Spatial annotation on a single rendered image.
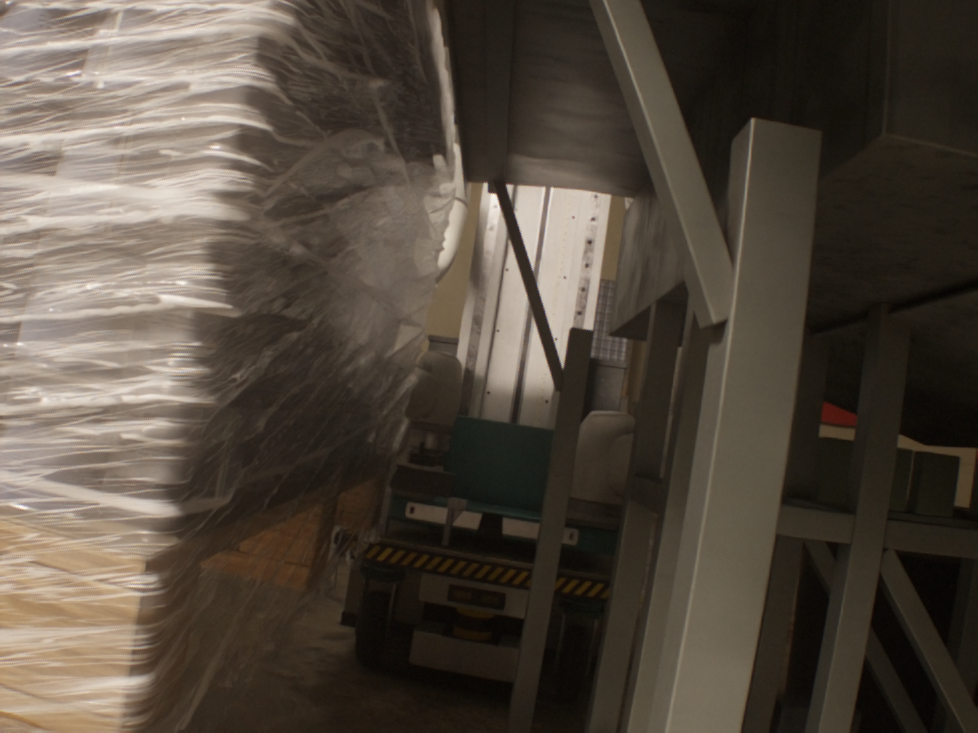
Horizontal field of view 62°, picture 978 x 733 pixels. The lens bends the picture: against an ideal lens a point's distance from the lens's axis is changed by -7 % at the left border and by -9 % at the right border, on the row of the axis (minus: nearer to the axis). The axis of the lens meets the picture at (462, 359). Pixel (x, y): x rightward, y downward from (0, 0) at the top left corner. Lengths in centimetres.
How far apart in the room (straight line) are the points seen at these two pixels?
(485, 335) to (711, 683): 187
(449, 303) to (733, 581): 924
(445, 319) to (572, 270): 738
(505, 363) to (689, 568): 187
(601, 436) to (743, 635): 161
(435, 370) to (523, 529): 47
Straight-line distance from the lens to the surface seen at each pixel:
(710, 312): 46
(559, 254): 234
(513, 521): 206
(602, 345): 798
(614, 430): 206
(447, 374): 181
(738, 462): 45
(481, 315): 228
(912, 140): 50
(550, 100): 121
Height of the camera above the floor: 63
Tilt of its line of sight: 4 degrees up
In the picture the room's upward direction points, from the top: 9 degrees clockwise
